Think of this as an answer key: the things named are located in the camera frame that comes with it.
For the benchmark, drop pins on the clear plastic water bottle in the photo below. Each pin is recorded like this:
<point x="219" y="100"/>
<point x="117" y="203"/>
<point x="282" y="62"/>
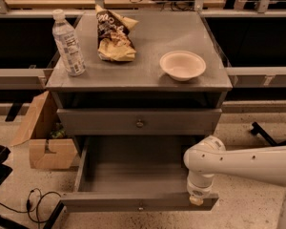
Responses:
<point x="67" y="44"/>

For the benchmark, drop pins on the brown cardboard box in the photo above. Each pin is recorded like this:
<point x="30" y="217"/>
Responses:
<point x="45" y="152"/>

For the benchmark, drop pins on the yellow black chip bag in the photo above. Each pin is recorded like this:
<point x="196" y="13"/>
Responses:
<point x="114" y="43"/>

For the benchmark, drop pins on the black stand leg right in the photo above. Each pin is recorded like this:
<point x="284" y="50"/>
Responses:
<point x="258" y="130"/>

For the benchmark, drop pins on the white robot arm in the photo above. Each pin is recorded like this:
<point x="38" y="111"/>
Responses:
<point x="209" y="157"/>

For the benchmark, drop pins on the white paper bowl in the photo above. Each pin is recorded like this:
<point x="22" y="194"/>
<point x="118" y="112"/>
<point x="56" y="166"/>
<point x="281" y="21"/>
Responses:
<point x="182" y="65"/>

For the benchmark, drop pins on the grey drawer cabinet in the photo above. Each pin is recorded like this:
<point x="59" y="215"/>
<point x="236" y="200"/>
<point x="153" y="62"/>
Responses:
<point x="142" y="84"/>

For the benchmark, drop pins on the grey top drawer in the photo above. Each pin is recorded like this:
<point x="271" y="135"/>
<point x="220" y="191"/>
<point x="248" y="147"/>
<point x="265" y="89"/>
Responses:
<point x="139" y="122"/>

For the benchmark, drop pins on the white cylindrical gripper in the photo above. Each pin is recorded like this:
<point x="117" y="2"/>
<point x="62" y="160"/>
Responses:
<point x="197" y="191"/>

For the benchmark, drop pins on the grey drawer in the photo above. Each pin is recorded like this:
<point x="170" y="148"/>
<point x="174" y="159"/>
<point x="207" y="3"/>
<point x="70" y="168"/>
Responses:
<point x="139" y="122"/>
<point x="136" y="173"/>

